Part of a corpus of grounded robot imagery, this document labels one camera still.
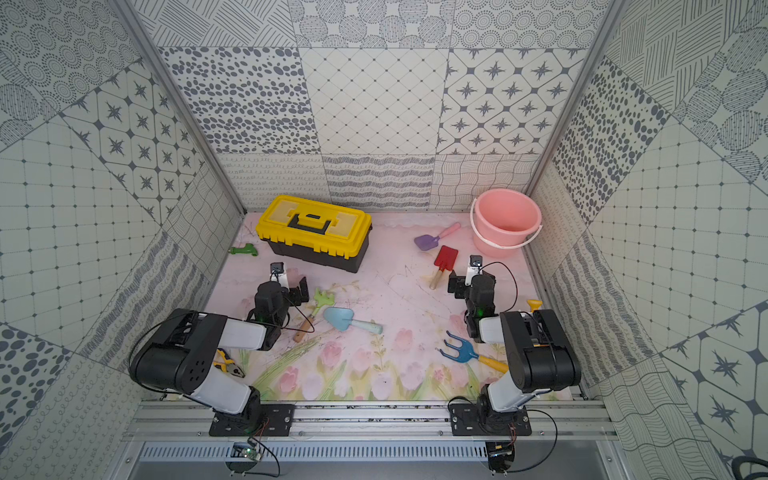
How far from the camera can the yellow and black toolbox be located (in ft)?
3.03

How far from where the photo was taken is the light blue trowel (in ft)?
2.96

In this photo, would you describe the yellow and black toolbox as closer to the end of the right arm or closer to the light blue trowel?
the light blue trowel

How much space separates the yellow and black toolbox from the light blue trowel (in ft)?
0.56
